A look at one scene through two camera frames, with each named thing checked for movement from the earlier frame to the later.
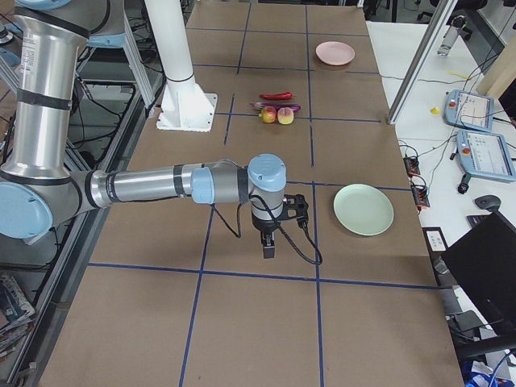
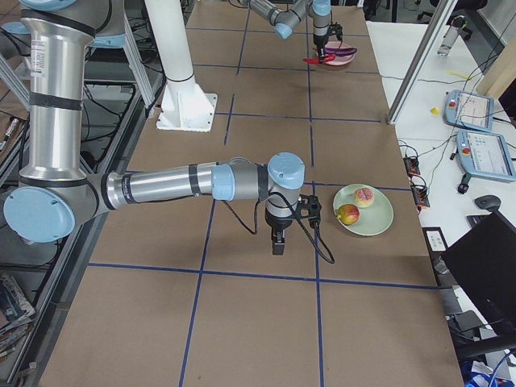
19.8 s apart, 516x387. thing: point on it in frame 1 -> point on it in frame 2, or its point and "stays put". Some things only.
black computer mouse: [488, 201] stays put
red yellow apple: [269, 114] -> [348, 214]
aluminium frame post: [422, 60] stays put
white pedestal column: [184, 106] stays put
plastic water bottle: [451, 35] stays put
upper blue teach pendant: [468, 110] stays put
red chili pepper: [284, 95] -> [315, 60]
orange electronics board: [420, 193] stays put
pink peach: [285, 115] -> [364, 197]
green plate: [363, 210] stays put
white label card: [435, 240] stays put
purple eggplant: [260, 106] -> [339, 51]
